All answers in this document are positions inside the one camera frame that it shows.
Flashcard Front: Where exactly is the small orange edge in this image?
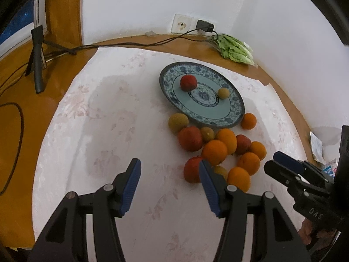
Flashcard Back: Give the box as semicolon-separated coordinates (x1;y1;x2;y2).
250;141;267;160

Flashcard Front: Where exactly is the large front orange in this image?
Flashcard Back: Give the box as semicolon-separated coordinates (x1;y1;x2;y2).
227;167;251;193

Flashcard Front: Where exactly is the large orange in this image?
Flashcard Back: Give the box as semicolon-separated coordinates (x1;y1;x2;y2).
201;140;228;166
227;167;251;193

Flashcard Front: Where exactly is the dark red apple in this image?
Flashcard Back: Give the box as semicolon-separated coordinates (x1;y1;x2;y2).
235;134;251;155

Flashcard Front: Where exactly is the small orange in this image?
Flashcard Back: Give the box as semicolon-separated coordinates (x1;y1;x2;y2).
241;113;257;130

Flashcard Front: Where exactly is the yellow-green fruit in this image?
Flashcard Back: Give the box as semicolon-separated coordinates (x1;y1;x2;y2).
213;166;228;181
217;88;230;99
168;113;189;133

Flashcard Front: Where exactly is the oval orange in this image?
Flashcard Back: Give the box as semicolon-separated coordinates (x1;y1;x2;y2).
215;128;237;154

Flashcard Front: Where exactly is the green-brown fruit pile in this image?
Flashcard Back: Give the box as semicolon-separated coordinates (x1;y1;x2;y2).
200;127;215;143

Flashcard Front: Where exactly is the red apple pile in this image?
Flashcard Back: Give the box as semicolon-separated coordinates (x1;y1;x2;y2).
178;126;203;152
183;156;202;183

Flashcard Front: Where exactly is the red apple with stem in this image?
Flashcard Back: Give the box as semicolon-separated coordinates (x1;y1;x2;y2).
180;74;198;92

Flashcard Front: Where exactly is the person's right hand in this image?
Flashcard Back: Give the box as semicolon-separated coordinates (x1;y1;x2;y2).
298;218;338;250

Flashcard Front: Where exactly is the white paper packet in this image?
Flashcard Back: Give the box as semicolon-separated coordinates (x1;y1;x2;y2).
309;131;326;165

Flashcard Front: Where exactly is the blue white tissue pack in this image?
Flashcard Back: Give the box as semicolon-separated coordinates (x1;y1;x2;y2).
322;159;338;179

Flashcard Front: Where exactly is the blue patterned ceramic plate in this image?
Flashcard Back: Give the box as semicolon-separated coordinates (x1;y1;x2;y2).
159;62;245;129

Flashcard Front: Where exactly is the white floral tablecloth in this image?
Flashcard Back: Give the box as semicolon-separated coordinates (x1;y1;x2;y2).
32;46;317;262

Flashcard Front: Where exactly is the bagged green lettuce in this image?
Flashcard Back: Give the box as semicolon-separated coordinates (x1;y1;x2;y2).
211;34;257;67

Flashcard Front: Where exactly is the black power adapter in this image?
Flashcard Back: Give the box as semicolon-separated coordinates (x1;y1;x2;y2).
196;20;215;33

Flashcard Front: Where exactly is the black tripod stand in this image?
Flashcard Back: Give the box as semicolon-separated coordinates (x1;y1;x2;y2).
25;25;76;94

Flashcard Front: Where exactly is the small grey block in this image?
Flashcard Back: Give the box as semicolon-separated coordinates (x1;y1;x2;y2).
145;31;157;37

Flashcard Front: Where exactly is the black power cable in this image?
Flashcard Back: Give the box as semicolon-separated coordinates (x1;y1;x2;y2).
0;27;219;197

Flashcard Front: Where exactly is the white wall socket panel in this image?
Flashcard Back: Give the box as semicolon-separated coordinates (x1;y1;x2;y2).
170;14;206;36

